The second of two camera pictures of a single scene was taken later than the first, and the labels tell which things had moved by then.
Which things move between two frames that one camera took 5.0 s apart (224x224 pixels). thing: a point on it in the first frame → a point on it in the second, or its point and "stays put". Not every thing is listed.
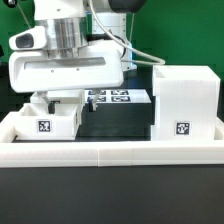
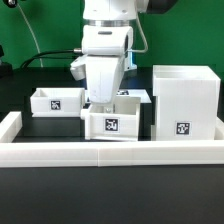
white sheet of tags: x=117 y=96 stays put
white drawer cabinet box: x=186 y=103 stays put
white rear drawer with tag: x=67 y=98 stays put
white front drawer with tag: x=33 y=121 → x=113 y=121
